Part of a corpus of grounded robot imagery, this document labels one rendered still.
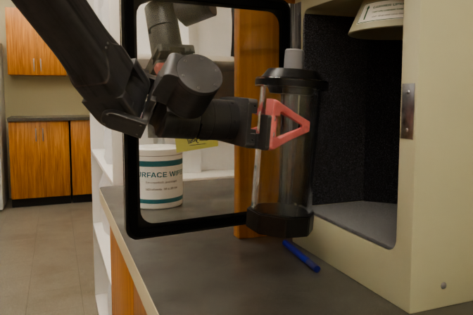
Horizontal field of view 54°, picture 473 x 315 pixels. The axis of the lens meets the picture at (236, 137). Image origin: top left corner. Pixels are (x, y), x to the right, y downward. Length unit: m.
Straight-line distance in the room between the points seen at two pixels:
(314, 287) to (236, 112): 0.28
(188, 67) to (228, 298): 0.32
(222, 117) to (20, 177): 4.99
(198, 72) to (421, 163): 0.30
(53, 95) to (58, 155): 0.86
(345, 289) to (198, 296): 0.21
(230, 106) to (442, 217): 0.31
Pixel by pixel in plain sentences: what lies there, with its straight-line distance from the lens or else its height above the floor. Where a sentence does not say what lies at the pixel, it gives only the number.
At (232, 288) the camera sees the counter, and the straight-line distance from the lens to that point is 0.71.
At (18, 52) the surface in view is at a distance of 5.71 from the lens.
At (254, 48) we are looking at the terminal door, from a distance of 0.83.
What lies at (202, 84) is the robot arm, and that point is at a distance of 0.55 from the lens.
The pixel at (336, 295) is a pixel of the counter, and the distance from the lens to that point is 0.71.
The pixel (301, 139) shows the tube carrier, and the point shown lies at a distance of 0.66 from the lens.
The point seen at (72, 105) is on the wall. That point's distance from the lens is 6.02.
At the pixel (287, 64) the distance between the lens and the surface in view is 0.69.
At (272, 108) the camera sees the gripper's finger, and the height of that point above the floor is 1.20.
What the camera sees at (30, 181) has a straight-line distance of 5.55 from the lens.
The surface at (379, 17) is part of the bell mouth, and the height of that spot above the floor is 1.33.
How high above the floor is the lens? 1.22
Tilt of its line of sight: 5 degrees down
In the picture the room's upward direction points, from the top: straight up
